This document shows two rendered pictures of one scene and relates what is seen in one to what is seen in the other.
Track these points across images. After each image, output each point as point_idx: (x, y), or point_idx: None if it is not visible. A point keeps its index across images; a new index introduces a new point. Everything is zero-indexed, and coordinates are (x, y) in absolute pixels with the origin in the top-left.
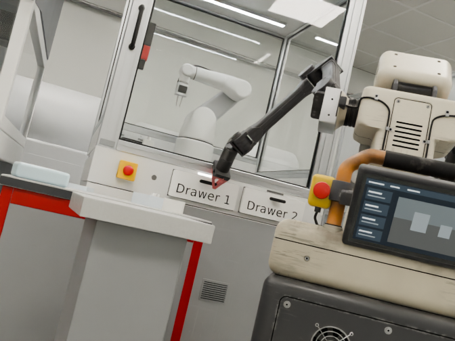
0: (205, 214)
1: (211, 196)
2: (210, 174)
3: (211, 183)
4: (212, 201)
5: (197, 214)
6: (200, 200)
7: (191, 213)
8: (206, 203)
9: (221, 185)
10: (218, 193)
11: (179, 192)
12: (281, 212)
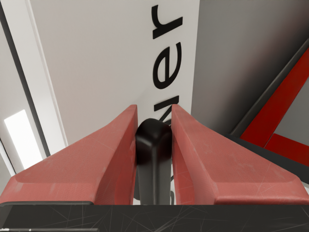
0: (202, 26)
1: (166, 65)
2: (13, 171)
3: (162, 176)
4: (185, 39)
5: (203, 62)
6: (186, 105)
7: (202, 86)
8: (194, 66)
9: (207, 128)
10: (144, 28)
11: (174, 197)
12: None
